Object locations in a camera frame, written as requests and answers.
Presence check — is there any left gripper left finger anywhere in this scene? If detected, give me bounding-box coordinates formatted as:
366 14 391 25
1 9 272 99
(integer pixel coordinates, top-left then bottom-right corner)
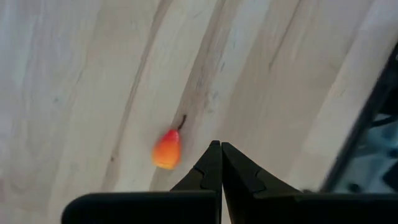
61 140 223 224

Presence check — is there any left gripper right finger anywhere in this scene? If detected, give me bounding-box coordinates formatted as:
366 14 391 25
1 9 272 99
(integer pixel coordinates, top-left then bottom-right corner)
221 142 398 224

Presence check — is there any small orange-red pear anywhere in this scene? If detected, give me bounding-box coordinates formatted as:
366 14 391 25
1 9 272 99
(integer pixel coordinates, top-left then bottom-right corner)
151 114 187 170

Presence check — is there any black metal table frame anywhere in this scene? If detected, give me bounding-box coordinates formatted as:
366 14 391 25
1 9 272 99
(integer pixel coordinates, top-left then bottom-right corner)
319 42 398 194

